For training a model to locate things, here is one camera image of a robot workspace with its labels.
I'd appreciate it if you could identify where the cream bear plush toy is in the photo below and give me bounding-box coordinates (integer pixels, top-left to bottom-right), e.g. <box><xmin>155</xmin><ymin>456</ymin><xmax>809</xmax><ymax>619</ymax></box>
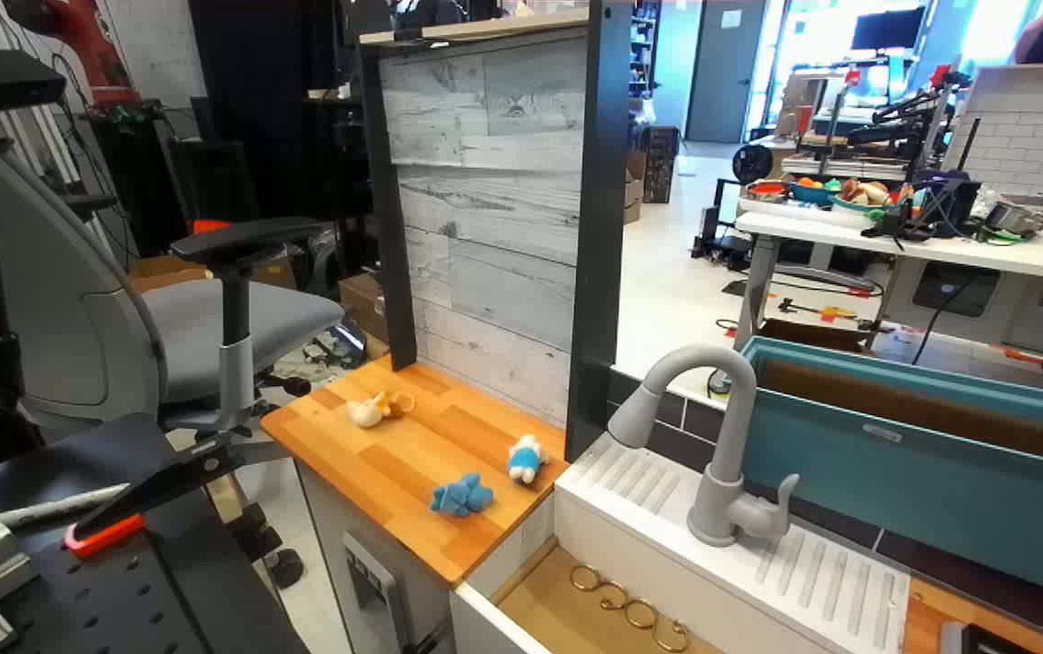
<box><xmin>340</xmin><ymin>388</ymin><xmax>411</xmax><ymax>434</ymax></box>

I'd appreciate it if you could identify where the white and blue plush toy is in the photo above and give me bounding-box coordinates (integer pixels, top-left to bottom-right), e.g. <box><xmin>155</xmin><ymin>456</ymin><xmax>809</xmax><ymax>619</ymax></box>
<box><xmin>505</xmin><ymin>434</ymin><xmax>547</xmax><ymax>491</ymax></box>

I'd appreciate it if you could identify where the wooden toy kitchen counter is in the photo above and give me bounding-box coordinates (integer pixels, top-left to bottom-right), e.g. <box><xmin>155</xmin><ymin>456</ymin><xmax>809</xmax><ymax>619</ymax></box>
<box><xmin>256</xmin><ymin>356</ymin><xmax>570</xmax><ymax>654</ymax></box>

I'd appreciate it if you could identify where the white toy sink drainboard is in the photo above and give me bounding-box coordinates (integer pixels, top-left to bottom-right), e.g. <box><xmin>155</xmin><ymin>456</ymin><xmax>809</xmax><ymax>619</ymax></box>
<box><xmin>447</xmin><ymin>434</ymin><xmax>914</xmax><ymax>654</ymax></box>

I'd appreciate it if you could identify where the grey toy faucet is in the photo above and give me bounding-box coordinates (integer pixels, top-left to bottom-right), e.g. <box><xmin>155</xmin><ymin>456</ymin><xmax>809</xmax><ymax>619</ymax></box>
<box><xmin>602</xmin><ymin>343</ymin><xmax>803</xmax><ymax>549</ymax></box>

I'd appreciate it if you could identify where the black toy stove top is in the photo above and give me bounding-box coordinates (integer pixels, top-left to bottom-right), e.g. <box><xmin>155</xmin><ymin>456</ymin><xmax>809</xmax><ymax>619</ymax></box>
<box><xmin>936</xmin><ymin>621</ymin><xmax>1006</xmax><ymax>654</ymax></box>

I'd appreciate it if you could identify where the white wood backsplash panel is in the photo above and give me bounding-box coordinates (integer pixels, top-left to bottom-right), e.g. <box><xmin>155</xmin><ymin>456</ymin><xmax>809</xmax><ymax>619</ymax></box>
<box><xmin>378</xmin><ymin>33</ymin><xmax>591</xmax><ymax>430</ymax></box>

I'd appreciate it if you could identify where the small cardboard box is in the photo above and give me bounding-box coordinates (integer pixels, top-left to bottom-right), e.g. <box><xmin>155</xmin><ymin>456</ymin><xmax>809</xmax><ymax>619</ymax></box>
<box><xmin>335</xmin><ymin>269</ymin><xmax>391</xmax><ymax>349</ymax></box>

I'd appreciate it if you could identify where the grey office chair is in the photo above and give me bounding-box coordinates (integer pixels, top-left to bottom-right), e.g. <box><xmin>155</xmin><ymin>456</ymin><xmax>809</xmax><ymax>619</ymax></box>
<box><xmin>0</xmin><ymin>150</ymin><xmax>348</xmax><ymax>595</ymax></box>

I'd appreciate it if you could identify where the grey door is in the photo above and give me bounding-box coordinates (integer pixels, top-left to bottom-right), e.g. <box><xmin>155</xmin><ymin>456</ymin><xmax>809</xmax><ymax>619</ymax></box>
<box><xmin>684</xmin><ymin>0</ymin><xmax>771</xmax><ymax>150</ymax></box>

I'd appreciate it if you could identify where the white cluttered desk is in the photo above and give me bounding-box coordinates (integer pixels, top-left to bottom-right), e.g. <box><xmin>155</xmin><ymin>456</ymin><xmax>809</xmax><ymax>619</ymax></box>
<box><xmin>730</xmin><ymin>196</ymin><xmax>1043</xmax><ymax>356</ymax></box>

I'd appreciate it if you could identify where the teal box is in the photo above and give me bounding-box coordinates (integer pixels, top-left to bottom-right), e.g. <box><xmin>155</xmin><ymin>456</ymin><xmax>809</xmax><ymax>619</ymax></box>
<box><xmin>735</xmin><ymin>336</ymin><xmax>1043</xmax><ymax>595</ymax></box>

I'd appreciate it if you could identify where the black perforated board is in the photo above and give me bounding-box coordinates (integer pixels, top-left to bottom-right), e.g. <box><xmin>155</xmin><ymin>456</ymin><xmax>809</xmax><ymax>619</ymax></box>
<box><xmin>0</xmin><ymin>413</ymin><xmax>313</xmax><ymax>654</ymax></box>

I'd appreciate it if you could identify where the dark computer monitor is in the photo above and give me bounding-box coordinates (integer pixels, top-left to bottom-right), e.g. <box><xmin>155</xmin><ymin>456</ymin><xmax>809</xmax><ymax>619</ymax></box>
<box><xmin>845</xmin><ymin>4</ymin><xmax>931</xmax><ymax>55</ymax></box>

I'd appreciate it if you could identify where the red machine part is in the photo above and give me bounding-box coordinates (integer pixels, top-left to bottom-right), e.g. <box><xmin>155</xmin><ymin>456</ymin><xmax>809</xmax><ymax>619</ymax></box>
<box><xmin>40</xmin><ymin>0</ymin><xmax>141</xmax><ymax>108</ymax></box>

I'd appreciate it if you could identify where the white brick pattern panel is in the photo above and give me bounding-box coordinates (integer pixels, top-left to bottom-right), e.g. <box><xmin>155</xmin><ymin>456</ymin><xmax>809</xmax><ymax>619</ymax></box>
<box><xmin>946</xmin><ymin>62</ymin><xmax>1043</xmax><ymax>204</ymax></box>

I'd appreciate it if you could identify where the wide black frame post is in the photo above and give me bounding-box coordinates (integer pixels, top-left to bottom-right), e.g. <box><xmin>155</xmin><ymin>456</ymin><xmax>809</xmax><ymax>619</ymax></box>
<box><xmin>562</xmin><ymin>0</ymin><xmax>639</xmax><ymax>464</ymax></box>

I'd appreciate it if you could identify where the narrow black frame post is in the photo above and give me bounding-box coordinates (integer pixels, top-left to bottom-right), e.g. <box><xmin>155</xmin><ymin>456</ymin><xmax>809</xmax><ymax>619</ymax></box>
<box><xmin>357</xmin><ymin>44</ymin><xmax>421</xmax><ymax>374</ymax></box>

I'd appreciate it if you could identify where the black clamp orange handle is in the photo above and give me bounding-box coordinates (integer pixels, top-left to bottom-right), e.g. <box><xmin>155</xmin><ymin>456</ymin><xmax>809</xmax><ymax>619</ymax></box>
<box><xmin>60</xmin><ymin>434</ymin><xmax>256</xmax><ymax>562</ymax></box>

